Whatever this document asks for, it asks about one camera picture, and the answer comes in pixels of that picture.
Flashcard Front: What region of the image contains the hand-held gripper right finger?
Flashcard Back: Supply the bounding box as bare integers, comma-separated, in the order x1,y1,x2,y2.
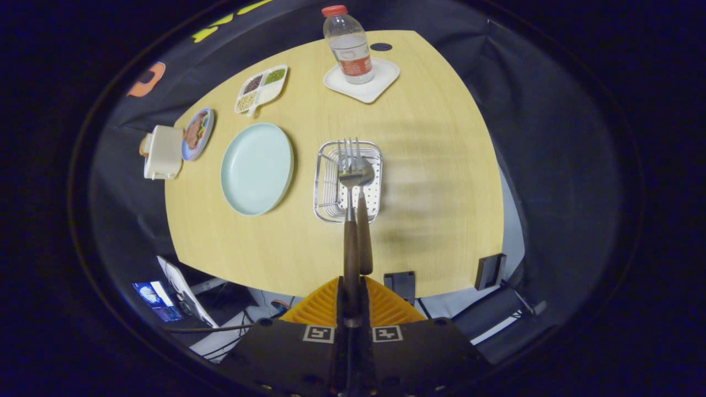
356,276,491,397

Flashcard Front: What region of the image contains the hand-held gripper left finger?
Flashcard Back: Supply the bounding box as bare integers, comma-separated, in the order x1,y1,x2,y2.
232,276,352,397

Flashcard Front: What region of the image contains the fork with wooden handle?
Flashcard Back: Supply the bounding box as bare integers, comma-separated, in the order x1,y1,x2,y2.
336,138,365,327

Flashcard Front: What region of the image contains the spoon with wooden handle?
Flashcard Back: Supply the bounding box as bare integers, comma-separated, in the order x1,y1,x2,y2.
349,156,376,276

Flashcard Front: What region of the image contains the black table clamp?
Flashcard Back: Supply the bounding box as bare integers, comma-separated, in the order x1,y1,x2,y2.
384,271,416,305
475,253,507,291

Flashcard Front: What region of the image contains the dark furniture piece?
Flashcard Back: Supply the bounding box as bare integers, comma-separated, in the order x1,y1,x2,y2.
452,287,547,347

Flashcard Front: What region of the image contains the laptop screen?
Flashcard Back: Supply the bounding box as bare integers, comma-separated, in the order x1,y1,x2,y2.
131,281,184,323

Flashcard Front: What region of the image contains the light green round plate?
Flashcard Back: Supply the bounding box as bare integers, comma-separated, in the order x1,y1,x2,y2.
220,122,295,217

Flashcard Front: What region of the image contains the small blue plate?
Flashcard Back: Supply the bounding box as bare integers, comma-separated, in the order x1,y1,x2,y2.
181,108,215,162

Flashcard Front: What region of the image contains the white square coaster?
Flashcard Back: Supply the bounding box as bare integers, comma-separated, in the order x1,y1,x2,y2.
323,57,400,104

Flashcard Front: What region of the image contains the reddish brown food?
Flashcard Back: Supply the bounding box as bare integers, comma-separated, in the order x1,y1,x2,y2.
184,113,210,151

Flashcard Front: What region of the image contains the white toaster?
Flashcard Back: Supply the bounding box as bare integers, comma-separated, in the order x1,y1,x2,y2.
143,125,184,180

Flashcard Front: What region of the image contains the white divided tray with beans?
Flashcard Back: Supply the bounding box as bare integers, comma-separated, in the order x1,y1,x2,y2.
234,65,289,117

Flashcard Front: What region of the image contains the clear bottle with red cap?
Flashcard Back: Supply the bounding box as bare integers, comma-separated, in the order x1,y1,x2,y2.
322,5,376,85

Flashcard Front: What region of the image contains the black cable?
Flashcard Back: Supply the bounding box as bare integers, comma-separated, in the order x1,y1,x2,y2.
165,323,260,334

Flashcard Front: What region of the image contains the silver wire basket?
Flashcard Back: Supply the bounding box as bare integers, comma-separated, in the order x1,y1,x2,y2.
313,141,383,224

